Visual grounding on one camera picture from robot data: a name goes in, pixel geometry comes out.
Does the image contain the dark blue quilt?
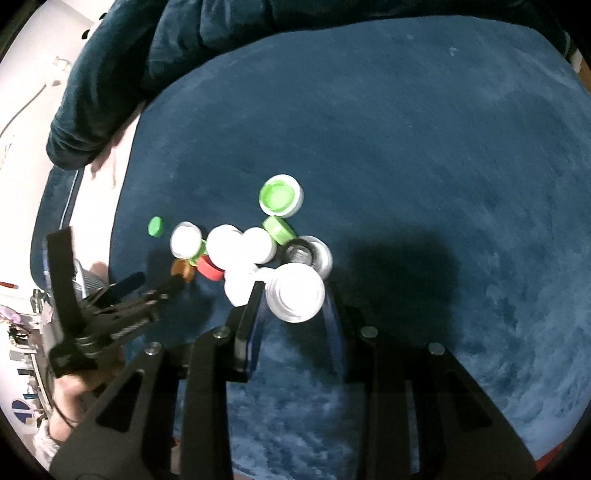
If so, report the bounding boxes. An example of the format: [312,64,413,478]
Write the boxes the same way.
[46,0,571,171]

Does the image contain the pink towel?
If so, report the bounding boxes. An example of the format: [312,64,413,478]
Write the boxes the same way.
[60,115,139,296]

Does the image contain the dark blue bed sheet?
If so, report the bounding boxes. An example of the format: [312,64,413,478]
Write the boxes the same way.
[30,16,591,480]

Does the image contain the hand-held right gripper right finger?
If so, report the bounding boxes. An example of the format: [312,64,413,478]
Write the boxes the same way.
[323,281,539,480]

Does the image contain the white bed headboard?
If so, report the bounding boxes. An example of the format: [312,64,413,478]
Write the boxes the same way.
[0,9,102,296]

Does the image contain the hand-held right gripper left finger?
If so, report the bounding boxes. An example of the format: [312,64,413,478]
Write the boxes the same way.
[50,279,269,480]

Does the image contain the person's left hand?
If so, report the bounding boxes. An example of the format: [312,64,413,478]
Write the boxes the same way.
[53,351,125,430]

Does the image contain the orange bottle cap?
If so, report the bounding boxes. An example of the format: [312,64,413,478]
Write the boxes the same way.
[171,258,195,283]

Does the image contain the dark blue piped pillow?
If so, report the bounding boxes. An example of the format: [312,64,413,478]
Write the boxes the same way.
[30,166,84,282]

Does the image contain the red patterned cloth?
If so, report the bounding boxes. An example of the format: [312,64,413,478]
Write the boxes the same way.
[536,438,573,462]

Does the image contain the large white ribbed cap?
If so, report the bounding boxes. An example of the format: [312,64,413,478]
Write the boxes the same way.
[266,262,327,323]

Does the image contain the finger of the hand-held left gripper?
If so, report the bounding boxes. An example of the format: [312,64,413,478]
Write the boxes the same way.
[92,271,146,308]
[83,277,185,342]

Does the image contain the person's left forearm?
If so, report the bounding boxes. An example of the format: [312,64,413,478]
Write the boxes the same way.
[28,415,70,469]

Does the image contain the pile of bottle caps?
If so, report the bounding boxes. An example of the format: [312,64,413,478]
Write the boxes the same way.
[147,174,334,308]

